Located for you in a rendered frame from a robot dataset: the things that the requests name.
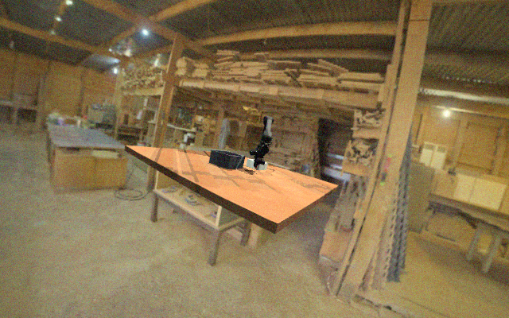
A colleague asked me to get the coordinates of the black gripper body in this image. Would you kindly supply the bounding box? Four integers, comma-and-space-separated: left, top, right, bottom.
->
255, 148, 265, 165

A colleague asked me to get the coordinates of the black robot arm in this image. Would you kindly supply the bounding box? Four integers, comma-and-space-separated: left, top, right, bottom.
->
250, 116, 274, 156

